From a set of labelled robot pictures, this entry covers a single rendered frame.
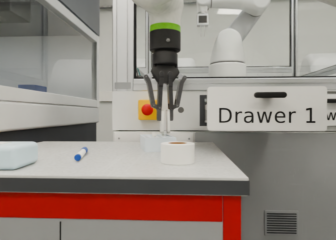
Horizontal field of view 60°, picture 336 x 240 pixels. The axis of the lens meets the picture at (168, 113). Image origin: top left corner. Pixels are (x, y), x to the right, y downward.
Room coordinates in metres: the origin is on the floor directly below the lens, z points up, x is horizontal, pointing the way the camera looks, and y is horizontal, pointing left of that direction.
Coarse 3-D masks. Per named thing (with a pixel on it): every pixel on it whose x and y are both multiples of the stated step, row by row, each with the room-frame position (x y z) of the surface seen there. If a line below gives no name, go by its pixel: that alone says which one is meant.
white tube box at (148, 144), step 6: (144, 138) 0.77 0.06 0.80; (150, 138) 0.76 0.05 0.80; (156, 138) 0.77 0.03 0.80; (162, 138) 0.77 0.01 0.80; (168, 138) 0.77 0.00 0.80; (174, 138) 0.78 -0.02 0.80; (144, 144) 0.77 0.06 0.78; (150, 144) 0.76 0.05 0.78; (156, 144) 0.77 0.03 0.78; (144, 150) 0.77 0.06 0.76; (150, 150) 0.76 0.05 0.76; (156, 150) 0.77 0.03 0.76
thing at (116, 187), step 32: (64, 160) 0.63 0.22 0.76; (96, 160) 0.63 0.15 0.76; (128, 160) 0.63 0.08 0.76; (160, 160) 0.63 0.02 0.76; (224, 160) 0.63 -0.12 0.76; (0, 192) 0.49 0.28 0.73; (32, 192) 0.48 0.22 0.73; (64, 192) 0.48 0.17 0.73; (96, 192) 0.47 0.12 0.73; (128, 192) 0.47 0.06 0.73; (160, 192) 0.47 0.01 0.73; (192, 192) 0.46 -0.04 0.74; (224, 192) 0.46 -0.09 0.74; (0, 224) 0.49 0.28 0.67; (32, 224) 0.49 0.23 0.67; (64, 224) 0.49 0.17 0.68; (96, 224) 0.49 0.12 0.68; (128, 224) 0.48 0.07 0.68; (160, 224) 0.48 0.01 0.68; (192, 224) 0.48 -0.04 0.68; (224, 224) 0.47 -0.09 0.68
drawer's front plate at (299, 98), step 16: (208, 96) 0.72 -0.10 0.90; (224, 96) 0.72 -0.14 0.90; (240, 96) 0.72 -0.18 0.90; (288, 96) 0.71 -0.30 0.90; (304, 96) 0.71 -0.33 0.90; (320, 96) 0.71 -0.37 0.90; (208, 112) 0.72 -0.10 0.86; (224, 112) 0.72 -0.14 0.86; (256, 112) 0.72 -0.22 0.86; (272, 112) 0.72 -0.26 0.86; (288, 112) 0.71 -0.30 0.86; (304, 112) 0.71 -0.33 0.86; (320, 112) 0.71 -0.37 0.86; (208, 128) 0.72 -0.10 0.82; (224, 128) 0.72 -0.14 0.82; (240, 128) 0.72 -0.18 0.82; (256, 128) 0.72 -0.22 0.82; (272, 128) 0.72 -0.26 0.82; (288, 128) 0.71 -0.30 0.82; (304, 128) 0.71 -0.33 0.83; (320, 128) 0.71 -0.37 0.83
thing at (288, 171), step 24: (216, 144) 1.06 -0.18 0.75; (240, 144) 1.05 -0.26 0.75; (264, 144) 1.05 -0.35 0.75; (288, 144) 1.04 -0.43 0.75; (312, 144) 1.04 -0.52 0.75; (240, 168) 1.05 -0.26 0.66; (264, 168) 1.05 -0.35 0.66; (288, 168) 1.04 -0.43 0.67; (312, 168) 1.04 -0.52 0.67; (264, 192) 1.05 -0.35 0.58; (288, 192) 1.04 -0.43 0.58; (312, 192) 1.04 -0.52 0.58; (264, 216) 1.05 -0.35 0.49; (288, 216) 1.04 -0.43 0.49; (312, 216) 1.04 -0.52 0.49
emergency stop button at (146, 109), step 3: (144, 105) 1.00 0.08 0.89; (147, 105) 1.00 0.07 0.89; (141, 108) 1.01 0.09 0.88; (144, 108) 1.00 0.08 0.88; (147, 108) 1.00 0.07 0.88; (150, 108) 1.00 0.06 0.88; (144, 111) 1.00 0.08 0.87; (147, 111) 1.00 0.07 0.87; (150, 111) 1.00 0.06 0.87; (144, 114) 1.00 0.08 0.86; (147, 114) 1.00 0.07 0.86; (150, 114) 1.01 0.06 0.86
